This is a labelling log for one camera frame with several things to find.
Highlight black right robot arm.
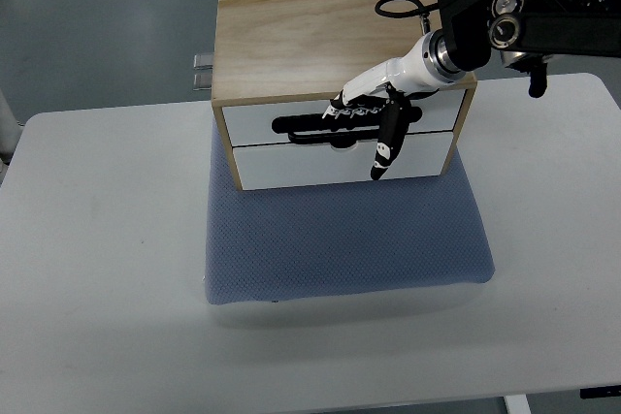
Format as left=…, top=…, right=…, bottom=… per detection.
left=380, top=0, right=620, bottom=98

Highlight black table control panel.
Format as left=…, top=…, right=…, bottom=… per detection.
left=579, top=385, right=621, bottom=399

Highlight white table leg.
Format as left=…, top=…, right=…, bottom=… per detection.
left=504, top=395, right=532, bottom=414

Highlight upper metal table clamp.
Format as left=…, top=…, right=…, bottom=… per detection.
left=193, top=52, right=214, bottom=70

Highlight metal table clamp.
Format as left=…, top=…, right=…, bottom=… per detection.
left=193, top=71, right=212, bottom=90
left=193, top=52, right=214, bottom=70

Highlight wooden drawer cabinet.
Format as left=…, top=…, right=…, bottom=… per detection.
left=211, top=0, right=478, bottom=193

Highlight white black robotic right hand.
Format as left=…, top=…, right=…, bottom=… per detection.
left=322, top=30, right=466, bottom=180

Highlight blue mesh mat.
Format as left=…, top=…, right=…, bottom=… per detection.
left=205, top=136, right=495, bottom=305

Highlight white drawer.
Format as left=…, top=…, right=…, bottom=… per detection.
left=223, top=89, right=465, bottom=146

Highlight lower metal table clamp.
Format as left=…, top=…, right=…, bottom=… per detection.
left=193, top=71, right=212, bottom=90

